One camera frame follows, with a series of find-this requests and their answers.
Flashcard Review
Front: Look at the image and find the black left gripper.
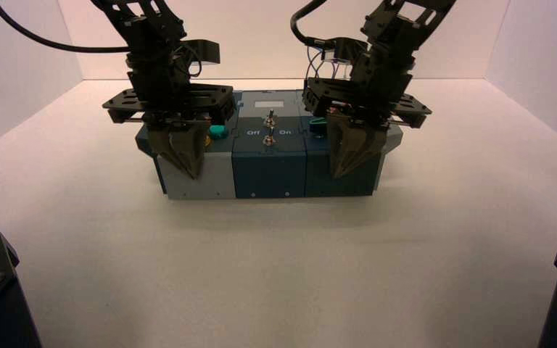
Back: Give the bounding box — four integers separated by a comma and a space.
103, 72, 236, 180

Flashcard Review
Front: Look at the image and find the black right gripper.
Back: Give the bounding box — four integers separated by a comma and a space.
302, 52, 432, 178

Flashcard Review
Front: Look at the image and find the dark teal grey control box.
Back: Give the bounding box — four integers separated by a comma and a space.
135, 90, 405, 200

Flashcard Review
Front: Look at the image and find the green rotary pointer knob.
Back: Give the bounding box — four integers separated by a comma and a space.
308, 118, 328, 138

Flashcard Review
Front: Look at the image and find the blue jumper wire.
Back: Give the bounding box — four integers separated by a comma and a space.
305, 46, 323, 80

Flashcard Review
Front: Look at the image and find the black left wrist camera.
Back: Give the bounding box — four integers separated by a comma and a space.
182, 39, 222, 66

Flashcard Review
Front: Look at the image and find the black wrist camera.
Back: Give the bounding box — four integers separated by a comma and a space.
182, 39, 222, 66
321, 38, 369, 63

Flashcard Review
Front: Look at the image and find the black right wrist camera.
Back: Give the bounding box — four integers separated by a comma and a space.
321, 38, 369, 63

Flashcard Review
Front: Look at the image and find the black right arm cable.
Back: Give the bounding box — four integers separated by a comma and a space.
290, 0, 331, 47

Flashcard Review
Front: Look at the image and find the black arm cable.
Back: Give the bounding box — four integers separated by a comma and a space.
0, 0, 131, 54
290, 0, 331, 47

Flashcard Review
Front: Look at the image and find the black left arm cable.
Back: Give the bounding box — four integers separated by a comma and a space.
0, 0, 131, 54

